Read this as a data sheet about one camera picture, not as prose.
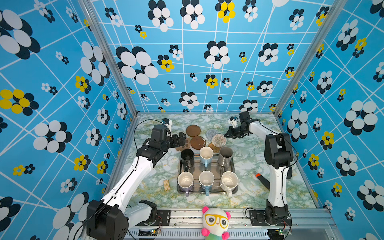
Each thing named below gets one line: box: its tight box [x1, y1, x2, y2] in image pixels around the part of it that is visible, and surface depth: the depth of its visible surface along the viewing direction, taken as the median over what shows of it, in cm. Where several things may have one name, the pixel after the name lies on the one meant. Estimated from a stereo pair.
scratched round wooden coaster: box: [190, 136, 206, 150], surface depth 104 cm
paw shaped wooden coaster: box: [175, 137, 191, 152], surface depth 104 cm
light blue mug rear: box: [199, 146, 214, 168], surface depth 90 cm
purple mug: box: [177, 171, 194, 197], surface depth 80 cm
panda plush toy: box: [201, 206, 231, 240], surface depth 68 cm
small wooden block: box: [163, 179, 170, 191], surface depth 85 cm
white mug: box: [220, 171, 239, 198], surface depth 82 cm
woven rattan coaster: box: [211, 134, 227, 148], surface depth 103 cm
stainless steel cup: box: [217, 146, 236, 175], surface depth 89 cm
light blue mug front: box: [198, 170, 215, 197], surface depth 80 cm
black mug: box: [179, 148, 195, 173], surface depth 92 cm
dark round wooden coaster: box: [186, 124, 201, 137], surface depth 111 cm
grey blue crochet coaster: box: [205, 128, 219, 141], surface depth 110 cm
